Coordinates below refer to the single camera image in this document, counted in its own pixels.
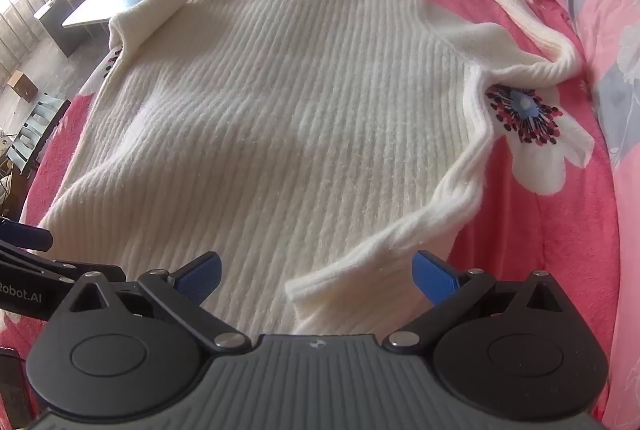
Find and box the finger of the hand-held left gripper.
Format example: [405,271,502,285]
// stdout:
[0,248,127,284]
[0,219,54,253]

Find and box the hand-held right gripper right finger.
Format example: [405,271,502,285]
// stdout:
[388,251,577,354]

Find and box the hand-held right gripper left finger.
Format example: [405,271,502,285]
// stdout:
[61,252,252,354]

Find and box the white ribbed knit sweater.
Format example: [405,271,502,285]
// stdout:
[37,0,584,337]

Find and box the pink floral bed sheet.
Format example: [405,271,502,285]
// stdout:
[0,0,625,430]

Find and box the dark slatted chair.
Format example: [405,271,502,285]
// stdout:
[0,97,72,222]

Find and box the small cardboard box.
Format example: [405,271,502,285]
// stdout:
[6,70,37,104]

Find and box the dark low cabinet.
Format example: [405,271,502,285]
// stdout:
[33,0,82,59]

